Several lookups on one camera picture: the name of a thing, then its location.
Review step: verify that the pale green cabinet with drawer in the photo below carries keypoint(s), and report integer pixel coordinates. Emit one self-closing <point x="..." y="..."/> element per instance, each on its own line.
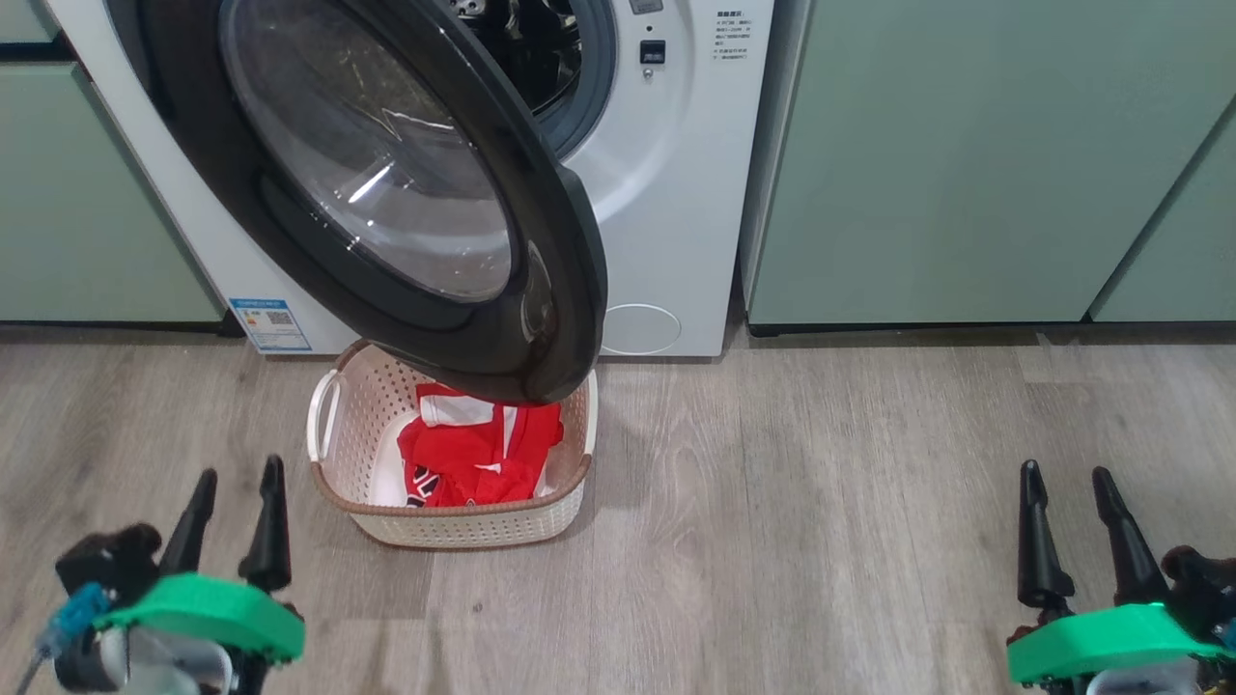
<point x="87" y="193"/>

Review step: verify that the green cabinet right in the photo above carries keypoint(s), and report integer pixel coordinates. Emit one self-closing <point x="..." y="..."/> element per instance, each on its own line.
<point x="917" y="164"/>

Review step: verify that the white front-load washing machine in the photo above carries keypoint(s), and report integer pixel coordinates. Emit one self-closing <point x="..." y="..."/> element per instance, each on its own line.
<point x="676" y="193"/>

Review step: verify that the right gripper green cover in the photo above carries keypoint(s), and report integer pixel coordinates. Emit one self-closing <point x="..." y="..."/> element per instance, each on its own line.
<point x="1110" y="642"/>

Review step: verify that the round white filter cover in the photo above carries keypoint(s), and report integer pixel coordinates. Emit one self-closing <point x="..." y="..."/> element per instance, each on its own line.
<point x="642" y="330"/>

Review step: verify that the cream basket with brown rim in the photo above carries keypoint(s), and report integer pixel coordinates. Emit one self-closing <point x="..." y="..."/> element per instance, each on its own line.
<point x="463" y="526"/>

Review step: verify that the black door latch socket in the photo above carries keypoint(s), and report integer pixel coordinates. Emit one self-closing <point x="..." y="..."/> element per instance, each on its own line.
<point x="653" y="52"/>

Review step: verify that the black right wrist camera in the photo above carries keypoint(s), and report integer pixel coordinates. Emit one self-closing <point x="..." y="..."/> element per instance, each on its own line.
<point x="1202" y="584"/>

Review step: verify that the grey rubber door gasket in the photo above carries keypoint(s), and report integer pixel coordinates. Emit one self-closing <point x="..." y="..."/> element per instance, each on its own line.
<point x="599" y="68"/>

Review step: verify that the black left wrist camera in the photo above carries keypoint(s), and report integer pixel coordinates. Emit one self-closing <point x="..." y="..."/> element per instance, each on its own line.
<point x="106" y="560"/>

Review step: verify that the blue energy label sticker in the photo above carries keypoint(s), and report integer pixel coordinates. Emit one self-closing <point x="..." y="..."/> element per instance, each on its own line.
<point x="270" y="325"/>

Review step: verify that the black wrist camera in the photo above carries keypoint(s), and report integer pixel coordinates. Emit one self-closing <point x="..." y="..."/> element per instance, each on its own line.
<point x="1202" y="584"/>
<point x="106" y="560"/>

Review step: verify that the red garment with white marks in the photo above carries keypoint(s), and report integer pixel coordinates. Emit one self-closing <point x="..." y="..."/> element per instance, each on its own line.
<point x="531" y="434"/>

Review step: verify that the washing machine door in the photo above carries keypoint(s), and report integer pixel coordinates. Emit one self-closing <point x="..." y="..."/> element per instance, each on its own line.
<point x="212" y="193"/>

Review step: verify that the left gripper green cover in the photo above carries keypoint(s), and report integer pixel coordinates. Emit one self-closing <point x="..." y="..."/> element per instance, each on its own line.
<point x="212" y="613"/>

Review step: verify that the printed text label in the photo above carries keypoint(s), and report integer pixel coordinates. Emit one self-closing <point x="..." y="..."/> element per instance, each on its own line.
<point x="734" y="34"/>

